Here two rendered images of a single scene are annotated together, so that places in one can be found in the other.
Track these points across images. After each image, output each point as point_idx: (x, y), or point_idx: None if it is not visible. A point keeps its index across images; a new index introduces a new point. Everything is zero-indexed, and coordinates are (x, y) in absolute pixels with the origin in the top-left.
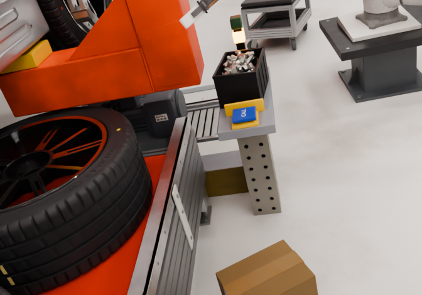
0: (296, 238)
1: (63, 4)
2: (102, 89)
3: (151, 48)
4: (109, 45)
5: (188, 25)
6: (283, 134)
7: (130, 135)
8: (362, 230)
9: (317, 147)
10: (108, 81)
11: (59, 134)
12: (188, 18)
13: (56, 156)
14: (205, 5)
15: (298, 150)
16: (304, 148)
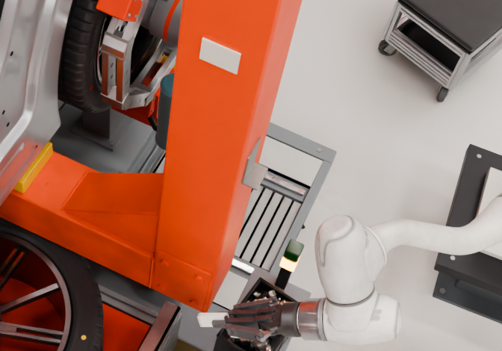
0: None
1: (95, 79)
2: (91, 252)
3: (165, 268)
4: (119, 232)
5: (205, 326)
6: (313, 295)
7: None
8: None
9: (335, 350)
10: (101, 252)
11: (18, 265)
12: (208, 321)
13: (2, 329)
14: (228, 333)
15: (311, 341)
16: (320, 341)
